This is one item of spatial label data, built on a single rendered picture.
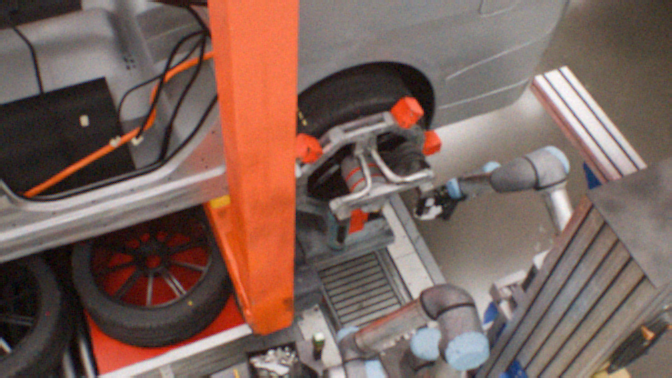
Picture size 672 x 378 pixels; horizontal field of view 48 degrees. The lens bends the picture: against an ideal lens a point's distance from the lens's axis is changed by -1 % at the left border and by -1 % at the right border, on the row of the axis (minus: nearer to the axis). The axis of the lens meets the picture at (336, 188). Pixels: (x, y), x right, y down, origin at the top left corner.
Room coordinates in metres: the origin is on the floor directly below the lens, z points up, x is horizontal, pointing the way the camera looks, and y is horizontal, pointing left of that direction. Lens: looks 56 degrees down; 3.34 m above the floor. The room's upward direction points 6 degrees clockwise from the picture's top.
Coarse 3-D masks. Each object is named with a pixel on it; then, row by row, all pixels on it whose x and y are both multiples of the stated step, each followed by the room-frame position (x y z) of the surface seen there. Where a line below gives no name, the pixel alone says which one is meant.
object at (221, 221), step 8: (208, 208) 1.63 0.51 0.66; (216, 208) 1.62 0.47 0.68; (224, 208) 1.63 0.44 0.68; (208, 216) 1.65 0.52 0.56; (216, 216) 1.59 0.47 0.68; (224, 216) 1.59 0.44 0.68; (216, 224) 1.55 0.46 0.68; (224, 224) 1.55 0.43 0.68; (232, 224) 1.56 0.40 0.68; (216, 232) 1.55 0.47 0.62; (224, 232) 1.52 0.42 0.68; (232, 232) 1.51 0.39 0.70; (224, 240) 1.48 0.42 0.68; (232, 240) 1.44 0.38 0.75; (224, 248) 1.45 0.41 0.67; (232, 248) 1.42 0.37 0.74; (224, 256) 1.47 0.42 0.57; (232, 256) 1.41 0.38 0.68; (232, 264) 1.38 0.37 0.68; (232, 272) 1.37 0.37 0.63
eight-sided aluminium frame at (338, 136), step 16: (336, 128) 1.75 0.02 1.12; (352, 128) 1.77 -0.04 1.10; (368, 128) 1.76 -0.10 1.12; (384, 128) 1.78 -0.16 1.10; (400, 128) 1.81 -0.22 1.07; (416, 128) 1.89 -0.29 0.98; (320, 144) 1.71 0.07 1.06; (336, 144) 1.69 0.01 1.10; (416, 144) 1.85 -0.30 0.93; (320, 160) 1.66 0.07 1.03; (416, 160) 1.87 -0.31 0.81; (304, 176) 1.63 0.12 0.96; (384, 176) 1.87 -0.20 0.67; (304, 192) 1.64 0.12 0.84; (304, 208) 1.63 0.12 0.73; (320, 208) 1.67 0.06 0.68; (352, 208) 1.74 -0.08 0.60
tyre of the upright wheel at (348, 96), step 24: (336, 72) 1.97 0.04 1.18; (360, 72) 1.98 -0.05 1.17; (384, 72) 2.04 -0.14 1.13; (312, 96) 1.86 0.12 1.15; (336, 96) 1.85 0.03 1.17; (360, 96) 1.86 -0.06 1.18; (384, 96) 1.89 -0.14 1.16; (408, 96) 1.97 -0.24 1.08; (312, 120) 1.76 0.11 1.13; (336, 120) 1.78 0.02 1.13
